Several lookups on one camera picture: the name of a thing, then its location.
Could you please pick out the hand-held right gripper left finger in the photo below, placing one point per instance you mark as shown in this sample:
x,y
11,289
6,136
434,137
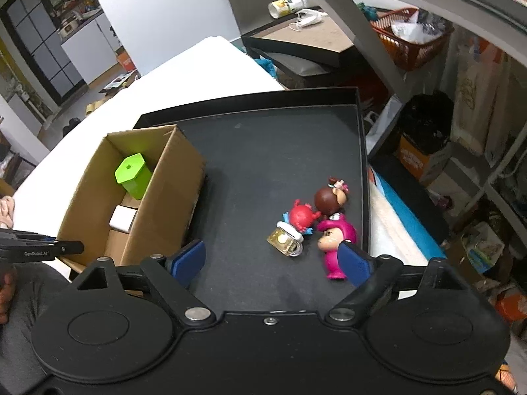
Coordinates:
x,y
187,259

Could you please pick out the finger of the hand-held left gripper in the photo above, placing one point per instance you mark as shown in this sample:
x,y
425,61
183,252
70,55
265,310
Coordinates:
x,y
70,248
24,237

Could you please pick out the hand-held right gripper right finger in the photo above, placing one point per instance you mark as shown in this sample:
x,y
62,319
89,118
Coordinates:
x,y
354,265

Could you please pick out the pink doll figurine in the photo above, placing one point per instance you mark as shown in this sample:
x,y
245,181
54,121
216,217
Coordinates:
x,y
329,247

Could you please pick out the white charger plug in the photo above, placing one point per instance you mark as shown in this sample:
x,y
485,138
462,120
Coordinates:
x,y
122,217

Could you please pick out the brown cardboard box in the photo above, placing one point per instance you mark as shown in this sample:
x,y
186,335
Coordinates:
x,y
173,197

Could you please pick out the brown-haired doll figurine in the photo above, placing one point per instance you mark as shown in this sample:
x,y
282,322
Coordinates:
x,y
327,201

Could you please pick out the red figurine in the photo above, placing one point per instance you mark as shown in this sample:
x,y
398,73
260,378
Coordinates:
x,y
302,216

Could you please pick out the clear yellow padlock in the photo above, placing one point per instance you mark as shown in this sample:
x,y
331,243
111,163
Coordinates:
x,y
282,240

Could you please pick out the green hexagonal box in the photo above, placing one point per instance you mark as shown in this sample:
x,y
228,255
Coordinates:
x,y
134,181

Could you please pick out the black tray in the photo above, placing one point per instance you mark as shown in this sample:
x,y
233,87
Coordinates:
x,y
267,160

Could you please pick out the person's left hand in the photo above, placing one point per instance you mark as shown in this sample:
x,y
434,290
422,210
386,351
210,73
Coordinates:
x,y
6,300

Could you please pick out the white towel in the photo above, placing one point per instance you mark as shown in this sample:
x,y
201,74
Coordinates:
x,y
395,222

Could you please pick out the grey pants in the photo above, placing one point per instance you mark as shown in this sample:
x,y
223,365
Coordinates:
x,y
29,317

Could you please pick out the black slipper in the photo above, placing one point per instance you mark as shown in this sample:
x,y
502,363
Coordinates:
x,y
75,122
68,128

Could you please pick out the orange cardboard box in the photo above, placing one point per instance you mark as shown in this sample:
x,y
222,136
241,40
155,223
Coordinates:
x,y
411,158

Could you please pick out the illustrated paper box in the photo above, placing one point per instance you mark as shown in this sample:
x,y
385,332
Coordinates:
x,y
481,249

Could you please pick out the yellow slipper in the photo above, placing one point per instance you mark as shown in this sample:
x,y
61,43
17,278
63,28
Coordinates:
x,y
101,105
90,110

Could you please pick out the black bag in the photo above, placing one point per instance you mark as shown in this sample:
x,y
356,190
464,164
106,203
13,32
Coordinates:
x,y
426,119

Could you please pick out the open cardboard carton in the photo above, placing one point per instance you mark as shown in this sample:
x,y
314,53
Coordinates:
x,y
119,81

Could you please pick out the black grid door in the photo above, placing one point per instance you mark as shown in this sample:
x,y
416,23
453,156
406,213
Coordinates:
x,y
45,49

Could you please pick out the small orange box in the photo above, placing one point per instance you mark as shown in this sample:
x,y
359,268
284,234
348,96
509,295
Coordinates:
x,y
127,61

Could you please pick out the white base cabinet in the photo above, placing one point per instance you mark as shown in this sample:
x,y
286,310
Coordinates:
x,y
90,49

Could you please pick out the white rice cooker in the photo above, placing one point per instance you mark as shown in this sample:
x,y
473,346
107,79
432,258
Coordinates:
x,y
68,28

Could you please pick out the red plastic basket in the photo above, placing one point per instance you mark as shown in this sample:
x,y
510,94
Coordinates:
x,y
411,55

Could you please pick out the black-framed board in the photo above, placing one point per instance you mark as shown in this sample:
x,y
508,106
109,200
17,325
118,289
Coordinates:
x,y
304,37

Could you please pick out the white desk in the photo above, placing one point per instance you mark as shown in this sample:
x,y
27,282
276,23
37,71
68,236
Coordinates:
x,y
354,20

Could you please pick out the white face mask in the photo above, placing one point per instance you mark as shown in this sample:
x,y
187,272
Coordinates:
x,y
306,18

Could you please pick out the yellow white canister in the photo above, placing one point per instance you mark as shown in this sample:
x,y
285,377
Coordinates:
x,y
288,4

